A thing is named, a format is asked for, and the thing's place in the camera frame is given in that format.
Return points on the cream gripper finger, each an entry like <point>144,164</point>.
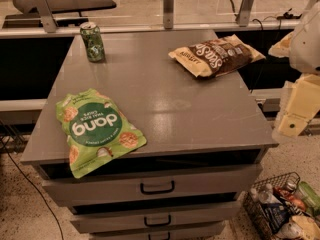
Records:
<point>301,106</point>
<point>282,48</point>

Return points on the brown chip bag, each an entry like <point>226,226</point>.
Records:
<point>216,57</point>

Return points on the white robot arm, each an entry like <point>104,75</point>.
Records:
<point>304,50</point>

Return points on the red snack bag in basket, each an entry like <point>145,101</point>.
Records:
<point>288,196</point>

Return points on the blue snack bag in basket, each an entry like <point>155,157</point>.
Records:
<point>277,215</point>

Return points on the yellow snack bag in basket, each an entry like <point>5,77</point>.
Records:
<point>310,230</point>

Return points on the green soda can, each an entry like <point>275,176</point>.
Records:
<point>91,37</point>

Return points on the green dang chip bag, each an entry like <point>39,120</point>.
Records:
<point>97,131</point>

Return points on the green bottle in basket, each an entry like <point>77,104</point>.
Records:
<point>309,197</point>

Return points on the clear plastic water bottle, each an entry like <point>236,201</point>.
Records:
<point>266,196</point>

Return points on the grey drawer cabinet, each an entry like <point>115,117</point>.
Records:
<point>188,122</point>

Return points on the right metal bracket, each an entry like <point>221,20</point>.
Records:
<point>243,16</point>

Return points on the metal bracket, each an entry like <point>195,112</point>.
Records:
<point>168,11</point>
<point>243,16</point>
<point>47,19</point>

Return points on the wire basket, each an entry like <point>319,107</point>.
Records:
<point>254,208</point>

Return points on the middle metal bracket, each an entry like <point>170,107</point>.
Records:
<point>168,11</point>

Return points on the bottom drawer with black handle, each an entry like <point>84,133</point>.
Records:
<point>166,233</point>

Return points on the drawer with black handle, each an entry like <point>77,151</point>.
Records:
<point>152,185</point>
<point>155,218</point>
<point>166,233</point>

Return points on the middle drawer with black handle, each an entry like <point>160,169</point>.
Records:
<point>155,218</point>

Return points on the left metal bracket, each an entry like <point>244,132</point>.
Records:
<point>47,19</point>

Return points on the top drawer with black handle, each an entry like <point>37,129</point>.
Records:
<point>152,185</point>

